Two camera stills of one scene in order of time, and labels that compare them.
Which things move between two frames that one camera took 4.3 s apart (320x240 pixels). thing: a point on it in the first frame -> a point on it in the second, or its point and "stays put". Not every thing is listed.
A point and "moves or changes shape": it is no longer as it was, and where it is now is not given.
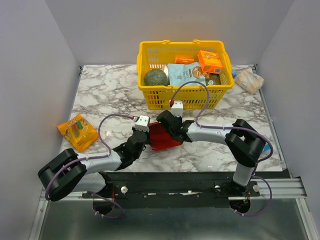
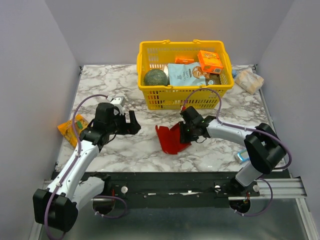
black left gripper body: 147,134 -> 117,126
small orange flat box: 184,61 stays put
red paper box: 160,138 moves or changes shape
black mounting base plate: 173,190 stays put
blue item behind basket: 234,72 stays put
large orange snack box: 209,62 stays put
